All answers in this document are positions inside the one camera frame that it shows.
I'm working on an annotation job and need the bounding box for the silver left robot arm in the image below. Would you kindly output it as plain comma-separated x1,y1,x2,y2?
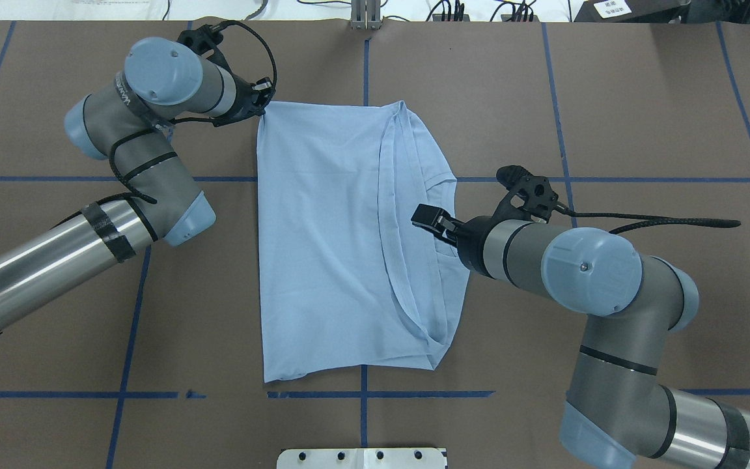
0,19,279,335

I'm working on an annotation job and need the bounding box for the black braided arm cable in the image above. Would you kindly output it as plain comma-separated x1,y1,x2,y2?
555,202,743,235
56,20,278,229

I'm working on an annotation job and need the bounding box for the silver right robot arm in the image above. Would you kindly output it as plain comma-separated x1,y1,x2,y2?
411,165,750,468

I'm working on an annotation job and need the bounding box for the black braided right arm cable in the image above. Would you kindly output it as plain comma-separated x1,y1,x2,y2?
555,202,743,235

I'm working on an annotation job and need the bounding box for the black usb hub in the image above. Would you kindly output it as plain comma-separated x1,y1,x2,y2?
425,0,469,23
489,1,539,23

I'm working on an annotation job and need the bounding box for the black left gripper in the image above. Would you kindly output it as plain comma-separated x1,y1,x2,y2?
176,25,275,127

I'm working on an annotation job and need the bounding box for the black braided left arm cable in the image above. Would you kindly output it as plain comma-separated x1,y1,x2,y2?
56,20,278,229

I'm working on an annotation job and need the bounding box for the aluminium frame post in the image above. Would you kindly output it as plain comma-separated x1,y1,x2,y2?
349,0,383,31

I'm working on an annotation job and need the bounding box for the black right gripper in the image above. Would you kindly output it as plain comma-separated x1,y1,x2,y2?
411,165,559,274

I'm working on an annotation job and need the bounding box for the light blue t-shirt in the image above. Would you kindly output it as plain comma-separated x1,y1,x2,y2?
257,101,469,382

